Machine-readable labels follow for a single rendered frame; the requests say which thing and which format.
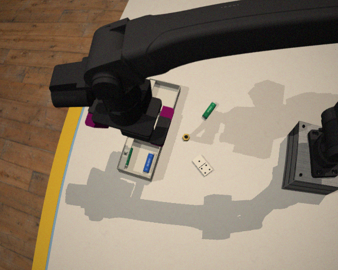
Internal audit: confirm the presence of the white domino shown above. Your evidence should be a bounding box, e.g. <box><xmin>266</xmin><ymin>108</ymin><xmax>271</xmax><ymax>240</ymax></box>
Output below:
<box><xmin>192</xmin><ymin>155</ymin><xmax>213</xmax><ymax>176</ymax></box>

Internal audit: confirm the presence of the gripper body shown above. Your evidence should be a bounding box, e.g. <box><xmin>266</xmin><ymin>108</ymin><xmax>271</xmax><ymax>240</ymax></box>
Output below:
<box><xmin>88</xmin><ymin>93</ymin><xmax>171</xmax><ymax>146</ymax></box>

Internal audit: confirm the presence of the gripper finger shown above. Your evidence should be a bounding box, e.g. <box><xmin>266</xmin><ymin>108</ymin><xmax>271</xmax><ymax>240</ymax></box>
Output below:
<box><xmin>160</xmin><ymin>106</ymin><xmax>174</xmax><ymax>120</ymax></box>
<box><xmin>85</xmin><ymin>112</ymin><xmax>109</xmax><ymax>129</ymax></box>

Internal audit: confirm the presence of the brass hex nut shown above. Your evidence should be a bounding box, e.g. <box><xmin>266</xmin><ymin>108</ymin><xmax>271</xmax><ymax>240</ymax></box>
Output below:
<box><xmin>183</xmin><ymin>134</ymin><xmax>190</xmax><ymax>141</ymax></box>

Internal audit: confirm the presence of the blue aa battery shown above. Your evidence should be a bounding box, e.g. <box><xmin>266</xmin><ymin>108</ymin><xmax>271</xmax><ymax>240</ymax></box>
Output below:
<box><xmin>143</xmin><ymin>152</ymin><xmax>154</xmax><ymax>173</ymax></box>

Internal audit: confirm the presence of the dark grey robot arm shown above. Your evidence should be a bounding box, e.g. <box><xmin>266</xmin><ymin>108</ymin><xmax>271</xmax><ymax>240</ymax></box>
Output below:
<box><xmin>49</xmin><ymin>0</ymin><xmax>338</xmax><ymax>178</ymax></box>

